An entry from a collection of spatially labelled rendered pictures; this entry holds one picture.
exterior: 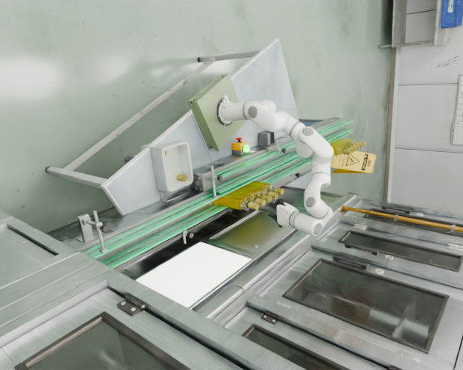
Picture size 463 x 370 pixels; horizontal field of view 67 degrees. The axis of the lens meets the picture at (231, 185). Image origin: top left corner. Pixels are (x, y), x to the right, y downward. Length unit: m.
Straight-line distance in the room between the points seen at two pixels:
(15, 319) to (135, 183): 0.99
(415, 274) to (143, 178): 1.25
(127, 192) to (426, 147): 6.46
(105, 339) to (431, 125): 7.06
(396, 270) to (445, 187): 6.13
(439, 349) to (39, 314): 1.07
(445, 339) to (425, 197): 6.57
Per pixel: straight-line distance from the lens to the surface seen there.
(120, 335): 0.76
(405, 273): 1.60
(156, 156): 1.73
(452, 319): 1.42
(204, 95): 1.90
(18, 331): 0.85
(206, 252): 1.64
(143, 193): 1.76
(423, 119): 7.45
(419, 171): 7.68
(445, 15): 6.69
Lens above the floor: 2.14
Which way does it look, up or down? 39 degrees down
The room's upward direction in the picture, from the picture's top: 100 degrees clockwise
